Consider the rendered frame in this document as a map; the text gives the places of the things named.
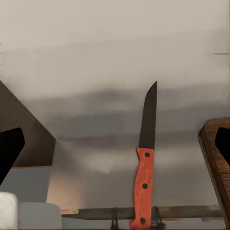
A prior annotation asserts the parer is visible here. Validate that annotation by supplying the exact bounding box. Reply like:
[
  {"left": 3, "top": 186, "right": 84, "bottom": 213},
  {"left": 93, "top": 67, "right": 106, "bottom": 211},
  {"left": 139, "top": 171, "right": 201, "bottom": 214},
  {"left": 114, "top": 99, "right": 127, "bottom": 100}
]
[{"left": 129, "top": 83, "right": 157, "bottom": 230}]

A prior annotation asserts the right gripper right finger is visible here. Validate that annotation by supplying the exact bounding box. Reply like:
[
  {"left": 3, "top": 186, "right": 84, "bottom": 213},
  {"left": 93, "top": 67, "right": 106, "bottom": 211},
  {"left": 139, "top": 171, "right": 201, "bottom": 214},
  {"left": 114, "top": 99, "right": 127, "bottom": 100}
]
[{"left": 215, "top": 127, "right": 230, "bottom": 166}]

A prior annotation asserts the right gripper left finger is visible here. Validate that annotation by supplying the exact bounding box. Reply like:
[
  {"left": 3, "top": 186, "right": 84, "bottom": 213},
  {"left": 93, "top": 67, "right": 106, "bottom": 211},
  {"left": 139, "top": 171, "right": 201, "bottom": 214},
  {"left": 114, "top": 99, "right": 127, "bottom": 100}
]
[{"left": 0, "top": 127, "right": 25, "bottom": 185}]

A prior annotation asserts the cutting board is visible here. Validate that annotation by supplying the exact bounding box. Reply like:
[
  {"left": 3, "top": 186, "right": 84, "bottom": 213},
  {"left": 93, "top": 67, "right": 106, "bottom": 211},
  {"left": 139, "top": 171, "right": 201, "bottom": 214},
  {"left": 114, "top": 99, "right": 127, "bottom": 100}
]
[{"left": 201, "top": 117, "right": 230, "bottom": 218}]

